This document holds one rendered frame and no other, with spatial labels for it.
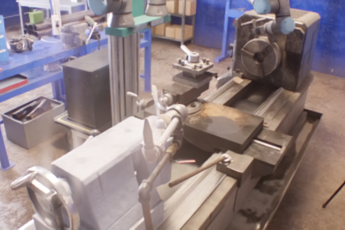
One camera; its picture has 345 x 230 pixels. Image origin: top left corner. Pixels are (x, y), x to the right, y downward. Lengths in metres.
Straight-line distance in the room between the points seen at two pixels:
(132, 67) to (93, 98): 0.43
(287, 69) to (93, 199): 1.78
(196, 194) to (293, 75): 1.34
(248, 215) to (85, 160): 1.18
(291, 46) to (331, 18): 3.36
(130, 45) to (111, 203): 1.91
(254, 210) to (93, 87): 1.53
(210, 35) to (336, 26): 2.27
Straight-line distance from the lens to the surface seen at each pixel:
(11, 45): 3.18
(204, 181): 1.43
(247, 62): 2.27
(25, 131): 3.21
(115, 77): 2.61
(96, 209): 0.99
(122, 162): 1.02
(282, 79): 2.45
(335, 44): 5.70
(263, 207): 2.01
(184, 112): 1.35
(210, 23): 6.31
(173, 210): 1.28
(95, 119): 2.79
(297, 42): 2.30
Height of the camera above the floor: 1.73
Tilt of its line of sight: 27 degrees down
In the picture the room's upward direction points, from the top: 2 degrees clockwise
